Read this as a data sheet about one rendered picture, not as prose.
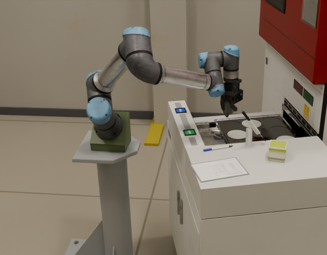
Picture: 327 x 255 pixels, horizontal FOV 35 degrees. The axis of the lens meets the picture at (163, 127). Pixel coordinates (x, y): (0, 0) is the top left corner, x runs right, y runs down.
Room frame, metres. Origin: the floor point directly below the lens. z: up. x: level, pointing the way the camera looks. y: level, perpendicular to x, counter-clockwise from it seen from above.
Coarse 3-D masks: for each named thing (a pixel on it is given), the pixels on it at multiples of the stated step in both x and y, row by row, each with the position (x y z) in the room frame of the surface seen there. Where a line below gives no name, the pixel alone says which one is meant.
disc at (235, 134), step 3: (228, 132) 2.33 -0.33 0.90; (231, 132) 2.33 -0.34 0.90; (234, 132) 2.33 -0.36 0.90; (237, 132) 2.33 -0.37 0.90; (240, 132) 2.33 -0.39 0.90; (243, 132) 2.32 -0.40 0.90; (228, 135) 2.29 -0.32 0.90; (231, 135) 2.29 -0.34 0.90; (234, 135) 2.29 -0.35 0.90; (237, 135) 2.29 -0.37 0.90; (240, 135) 2.29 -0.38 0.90; (243, 135) 2.29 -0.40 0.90; (234, 138) 2.26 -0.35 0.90; (237, 138) 2.26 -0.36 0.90; (240, 138) 2.26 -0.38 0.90
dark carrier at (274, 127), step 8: (224, 120) 2.47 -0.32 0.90; (232, 120) 2.46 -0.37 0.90; (240, 120) 2.46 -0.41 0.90; (264, 120) 2.45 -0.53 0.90; (272, 120) 2.45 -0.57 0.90; (280, 120) 2.45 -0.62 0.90; (224, 128) 2.38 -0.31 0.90; (232, 128) 2.38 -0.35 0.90; (240, 128) 2.37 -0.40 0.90; (264, 128) 2.36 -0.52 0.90; (272, 128) 2.36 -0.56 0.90; (280, 128) 2.36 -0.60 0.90; (288, 128) 2.35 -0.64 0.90; (256, 136) 2.28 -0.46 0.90; (264, 136) 2.28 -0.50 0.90; (272, 136) 2.27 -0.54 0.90; (296, 136) 2.26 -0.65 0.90
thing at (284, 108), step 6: (282, 108) 2.56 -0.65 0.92; (288, 108) 2.51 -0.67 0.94; (282, 114) 2.56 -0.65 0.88; (288, 114) 2.48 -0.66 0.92; (294, 114) 2.43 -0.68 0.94; (288, 120) 2.50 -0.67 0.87; (294, 120) 2.39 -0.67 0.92; (300, 126) 2.31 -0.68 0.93; (294, 132) 2.38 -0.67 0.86; (306, 132) 2.23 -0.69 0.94
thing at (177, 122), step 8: (168, 104) 2.60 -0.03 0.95; (176, 104) 2.57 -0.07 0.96; (184, 104) 2.56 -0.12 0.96; (168, 112) 2.60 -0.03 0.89; (176, 120) 2.36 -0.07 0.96; (184, 120) 2.36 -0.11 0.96; (192, 120) 2.35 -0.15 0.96; (176, 128) 2.32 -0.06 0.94; (184, 128) 2.27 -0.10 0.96; (192, 128) 2.27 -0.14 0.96; (176, 136) 2.32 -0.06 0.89; (184, 136) 2.18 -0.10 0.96; (192, 136) 2.18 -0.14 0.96; (200, 136) 2.18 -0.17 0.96; (176, 144) 2.33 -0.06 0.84; (184, 144) 2.10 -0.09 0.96; (192, 144) 2.11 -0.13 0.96; (200, 144) 2.10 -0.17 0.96; (184, 152) 2.08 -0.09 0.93; (184, 160) 2.09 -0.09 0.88; (184, 168) 2.09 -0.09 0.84
